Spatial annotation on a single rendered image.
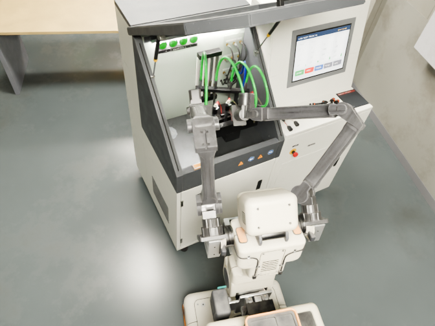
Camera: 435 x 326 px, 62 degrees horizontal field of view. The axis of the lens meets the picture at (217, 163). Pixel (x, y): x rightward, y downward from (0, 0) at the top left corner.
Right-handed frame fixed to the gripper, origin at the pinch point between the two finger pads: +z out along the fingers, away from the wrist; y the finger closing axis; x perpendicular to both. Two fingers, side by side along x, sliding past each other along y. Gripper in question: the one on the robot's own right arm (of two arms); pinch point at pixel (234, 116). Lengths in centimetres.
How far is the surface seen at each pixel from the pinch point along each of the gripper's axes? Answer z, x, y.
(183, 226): 49, 28, -67
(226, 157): 15.4, 2.5, -22.4
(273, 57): 16.3, -29.6, 30.8
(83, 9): 185, 89, 114
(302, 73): 28, -52, 23
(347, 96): 40, -89, 7
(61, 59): 251, 125, 83
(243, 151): 17.5, -7.7, -20.3
